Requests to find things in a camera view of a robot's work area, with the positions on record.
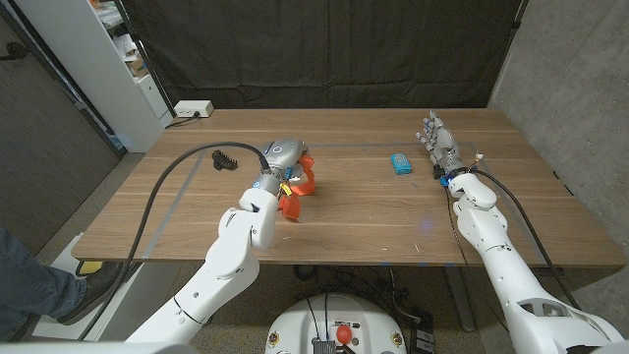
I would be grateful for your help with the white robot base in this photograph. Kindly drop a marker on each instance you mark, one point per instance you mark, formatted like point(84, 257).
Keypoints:
point(334, 314)

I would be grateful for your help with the white power strip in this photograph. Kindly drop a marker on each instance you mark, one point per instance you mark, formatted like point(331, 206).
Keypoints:
point(192, 108)

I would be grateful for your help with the cardboard box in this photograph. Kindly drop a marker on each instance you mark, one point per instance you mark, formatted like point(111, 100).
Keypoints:
point(136, 67)

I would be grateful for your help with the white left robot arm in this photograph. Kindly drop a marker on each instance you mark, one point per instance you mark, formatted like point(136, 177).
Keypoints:
point(231, 255)

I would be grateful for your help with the white floor board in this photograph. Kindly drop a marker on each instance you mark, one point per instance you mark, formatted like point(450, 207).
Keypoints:
point(64, 330)

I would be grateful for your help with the black shoe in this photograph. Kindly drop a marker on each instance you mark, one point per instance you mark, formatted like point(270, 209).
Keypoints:
point(93, 290)

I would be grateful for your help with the red emergency stop button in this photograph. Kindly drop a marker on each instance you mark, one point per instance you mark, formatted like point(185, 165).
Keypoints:
point(344, 334)

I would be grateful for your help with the black floor power strip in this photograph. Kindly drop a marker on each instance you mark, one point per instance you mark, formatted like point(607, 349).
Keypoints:
point(422, 339)

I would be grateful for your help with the person leg in jeans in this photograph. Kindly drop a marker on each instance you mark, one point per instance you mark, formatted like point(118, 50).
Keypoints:
point(29, 285)

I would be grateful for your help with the black backdrop curtain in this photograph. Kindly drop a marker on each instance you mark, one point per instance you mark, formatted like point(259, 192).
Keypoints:
point(319, 49)

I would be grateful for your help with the orange ribbon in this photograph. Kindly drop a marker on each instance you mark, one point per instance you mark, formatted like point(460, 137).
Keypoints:
point(292, 206)

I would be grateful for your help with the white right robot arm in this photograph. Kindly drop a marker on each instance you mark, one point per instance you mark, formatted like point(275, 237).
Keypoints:
point(506, 270)

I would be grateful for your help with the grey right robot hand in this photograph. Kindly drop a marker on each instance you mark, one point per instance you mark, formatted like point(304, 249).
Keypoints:
point(444, 145)

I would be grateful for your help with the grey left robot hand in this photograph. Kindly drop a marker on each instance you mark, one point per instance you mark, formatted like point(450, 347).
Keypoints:
point(282, 155)

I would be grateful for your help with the black hair clip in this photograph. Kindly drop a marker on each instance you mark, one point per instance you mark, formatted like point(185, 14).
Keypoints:
point(224, 160)

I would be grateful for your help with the white shelf cabinet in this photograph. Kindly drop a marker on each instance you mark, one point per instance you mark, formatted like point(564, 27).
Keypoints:
point(93, 64)

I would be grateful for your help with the grey table leg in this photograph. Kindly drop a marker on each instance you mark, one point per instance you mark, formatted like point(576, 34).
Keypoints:
point(459, 300)

